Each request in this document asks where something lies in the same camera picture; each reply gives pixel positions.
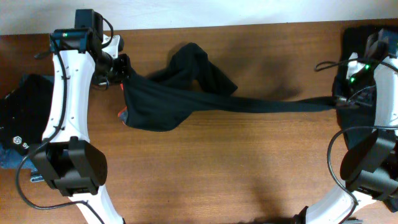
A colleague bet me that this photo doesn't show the black leggings red grey waistband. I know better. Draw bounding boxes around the black leggings red grey waistband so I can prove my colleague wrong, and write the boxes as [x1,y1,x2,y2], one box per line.
[121,42,336,132]

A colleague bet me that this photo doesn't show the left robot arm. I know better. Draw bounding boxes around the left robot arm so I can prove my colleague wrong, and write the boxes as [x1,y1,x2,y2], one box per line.
[29,9,128,223]

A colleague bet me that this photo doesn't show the black garment pile right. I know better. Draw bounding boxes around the black garment pile right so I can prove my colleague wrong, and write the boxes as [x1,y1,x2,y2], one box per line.
[331,25,398,213]

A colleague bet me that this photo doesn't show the folded black shirt with logo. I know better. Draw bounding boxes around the folded black shirt with logo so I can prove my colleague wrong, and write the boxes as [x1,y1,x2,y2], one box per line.
[1,74,54,156]

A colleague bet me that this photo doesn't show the folded blue jeans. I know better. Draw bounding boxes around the folded blue jeans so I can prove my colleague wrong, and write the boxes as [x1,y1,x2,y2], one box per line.
[0,73,44,183]

